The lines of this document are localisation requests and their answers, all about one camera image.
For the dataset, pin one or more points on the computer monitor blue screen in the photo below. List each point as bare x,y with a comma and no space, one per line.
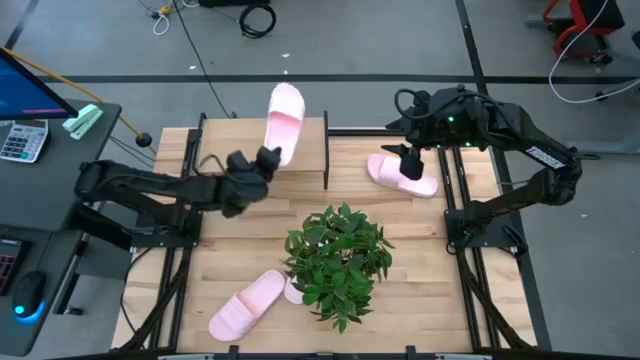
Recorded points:
25,95

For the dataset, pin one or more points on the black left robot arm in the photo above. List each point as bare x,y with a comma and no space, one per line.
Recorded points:
150,185

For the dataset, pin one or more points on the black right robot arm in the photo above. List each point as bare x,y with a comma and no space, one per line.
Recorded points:
525,135

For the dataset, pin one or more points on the dark grey desk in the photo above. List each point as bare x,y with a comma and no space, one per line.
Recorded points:
45,200

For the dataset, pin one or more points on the grey desk calculator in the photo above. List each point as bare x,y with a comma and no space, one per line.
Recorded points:
22,141

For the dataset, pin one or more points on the black mouse with light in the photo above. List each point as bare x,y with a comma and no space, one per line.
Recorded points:
29,295

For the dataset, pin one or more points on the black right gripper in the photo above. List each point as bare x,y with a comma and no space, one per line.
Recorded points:
412,162

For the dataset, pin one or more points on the black aluminium rig frame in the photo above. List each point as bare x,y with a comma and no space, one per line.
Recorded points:
360,132

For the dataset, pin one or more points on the black keyboard red keys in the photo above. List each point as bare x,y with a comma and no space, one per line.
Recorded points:
10,267

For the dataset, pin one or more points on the wooden shelf black metal frame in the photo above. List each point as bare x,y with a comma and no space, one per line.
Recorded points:
235,145

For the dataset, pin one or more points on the black equipment box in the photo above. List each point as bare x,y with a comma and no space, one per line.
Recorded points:
235,2

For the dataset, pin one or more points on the green plant in black pot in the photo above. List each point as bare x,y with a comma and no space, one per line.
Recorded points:
335,260

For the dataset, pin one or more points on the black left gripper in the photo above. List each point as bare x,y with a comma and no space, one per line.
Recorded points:
242,185

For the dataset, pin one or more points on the mint green stapler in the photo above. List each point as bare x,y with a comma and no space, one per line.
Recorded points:
82,121

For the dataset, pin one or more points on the red and black cart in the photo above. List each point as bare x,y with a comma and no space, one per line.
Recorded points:
582,30

